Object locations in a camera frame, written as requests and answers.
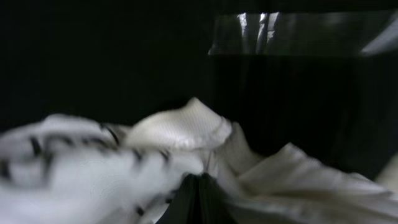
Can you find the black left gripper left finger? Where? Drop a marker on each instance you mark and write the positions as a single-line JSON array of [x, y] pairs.
[[184, 208]]

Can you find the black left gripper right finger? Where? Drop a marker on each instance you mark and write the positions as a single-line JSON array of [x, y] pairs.
[[212, 208]]

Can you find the white printed t-shirt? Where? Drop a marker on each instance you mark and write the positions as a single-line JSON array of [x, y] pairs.
[[68, 169]]

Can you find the black garment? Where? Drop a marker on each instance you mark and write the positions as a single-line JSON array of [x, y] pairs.
[[120, 61]]

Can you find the clear plastic storage bin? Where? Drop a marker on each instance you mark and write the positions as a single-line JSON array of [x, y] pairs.
[[330, 34]]

